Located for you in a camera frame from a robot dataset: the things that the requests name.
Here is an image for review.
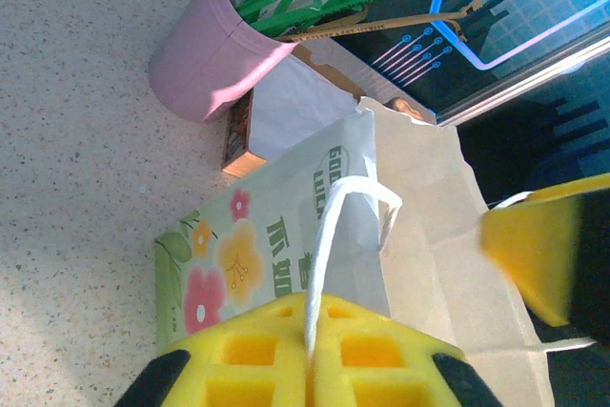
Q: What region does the brown cardboard napkin tray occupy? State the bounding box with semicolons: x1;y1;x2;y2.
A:
221;42;437;179

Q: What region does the pink straw holder cup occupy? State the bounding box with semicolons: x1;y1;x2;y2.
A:
147;0;300;125

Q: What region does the brown paper wrapped stirrer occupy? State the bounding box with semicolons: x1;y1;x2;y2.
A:
275;0;485;44

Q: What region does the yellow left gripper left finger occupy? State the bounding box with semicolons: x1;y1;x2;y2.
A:
112;291;314;407

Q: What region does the white printed paper bag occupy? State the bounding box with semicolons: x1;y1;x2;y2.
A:
154;95;597;407

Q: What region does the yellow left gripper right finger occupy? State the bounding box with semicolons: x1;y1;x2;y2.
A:
307;293;504;407

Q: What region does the white napkin stack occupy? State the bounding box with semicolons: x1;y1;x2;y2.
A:
247;53;363;163

